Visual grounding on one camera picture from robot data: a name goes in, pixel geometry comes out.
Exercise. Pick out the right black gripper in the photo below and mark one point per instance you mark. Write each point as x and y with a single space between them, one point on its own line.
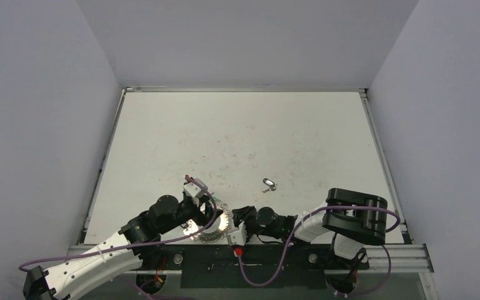
244 215

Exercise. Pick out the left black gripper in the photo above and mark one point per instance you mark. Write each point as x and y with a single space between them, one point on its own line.
205 217

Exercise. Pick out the key with black head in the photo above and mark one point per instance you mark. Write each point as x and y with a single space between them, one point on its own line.
271 185

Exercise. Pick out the metal disc with keyrings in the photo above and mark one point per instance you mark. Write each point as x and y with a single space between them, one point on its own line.
219 228

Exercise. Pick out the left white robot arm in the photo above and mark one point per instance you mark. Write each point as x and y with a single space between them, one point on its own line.
130 248

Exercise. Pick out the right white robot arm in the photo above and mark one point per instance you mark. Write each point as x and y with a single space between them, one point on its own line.
356 219

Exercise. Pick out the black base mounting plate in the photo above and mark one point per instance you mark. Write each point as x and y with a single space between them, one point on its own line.
216 266

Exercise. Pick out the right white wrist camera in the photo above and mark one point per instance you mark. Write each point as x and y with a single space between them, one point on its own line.
237 239

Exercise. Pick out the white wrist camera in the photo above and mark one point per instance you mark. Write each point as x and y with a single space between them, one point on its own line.
237 239
195 189

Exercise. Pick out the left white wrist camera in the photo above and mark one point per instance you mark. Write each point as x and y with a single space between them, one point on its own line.
195 189

